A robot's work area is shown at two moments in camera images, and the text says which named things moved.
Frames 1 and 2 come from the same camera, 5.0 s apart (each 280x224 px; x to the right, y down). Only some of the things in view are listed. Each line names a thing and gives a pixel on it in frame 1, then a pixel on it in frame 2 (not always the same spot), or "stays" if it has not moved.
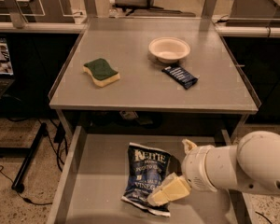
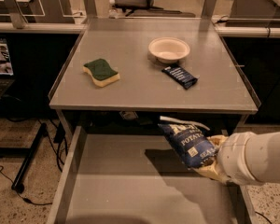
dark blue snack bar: x=180 y=76 stays
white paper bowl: x=169 y=49 stays
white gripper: x=194 y=167 -> x=236 y=157
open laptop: x=2 y=75 stays
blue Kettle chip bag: x=146 y=172 -> x=189 y=140
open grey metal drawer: x=91 y=184 stays
